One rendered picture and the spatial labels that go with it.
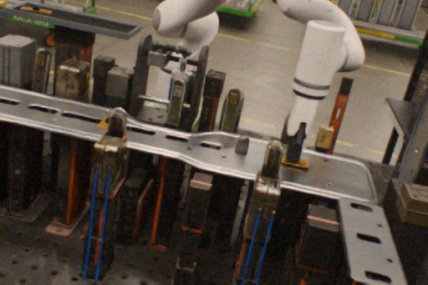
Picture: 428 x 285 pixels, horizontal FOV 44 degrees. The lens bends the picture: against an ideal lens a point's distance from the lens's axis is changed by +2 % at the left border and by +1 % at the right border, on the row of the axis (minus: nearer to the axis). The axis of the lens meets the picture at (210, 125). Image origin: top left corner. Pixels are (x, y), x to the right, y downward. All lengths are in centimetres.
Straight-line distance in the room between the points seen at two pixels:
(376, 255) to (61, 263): 73
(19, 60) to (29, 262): 54
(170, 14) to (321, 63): 72
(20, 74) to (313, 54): 80
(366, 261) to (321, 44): 46
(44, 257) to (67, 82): 46
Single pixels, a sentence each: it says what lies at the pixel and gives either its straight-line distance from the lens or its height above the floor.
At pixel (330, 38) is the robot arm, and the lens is 117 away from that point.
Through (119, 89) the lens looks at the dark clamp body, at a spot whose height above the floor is 103.
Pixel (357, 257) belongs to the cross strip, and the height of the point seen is 100.
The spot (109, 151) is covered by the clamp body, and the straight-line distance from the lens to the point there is 113.
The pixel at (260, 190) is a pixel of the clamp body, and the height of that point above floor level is 104.
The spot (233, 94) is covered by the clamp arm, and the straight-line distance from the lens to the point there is 141.
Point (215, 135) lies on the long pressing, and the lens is 137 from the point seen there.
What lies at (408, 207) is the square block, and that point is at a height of 104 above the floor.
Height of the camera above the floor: 155
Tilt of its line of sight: 23 degrees down
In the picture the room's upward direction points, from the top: 11 degrees clockwise
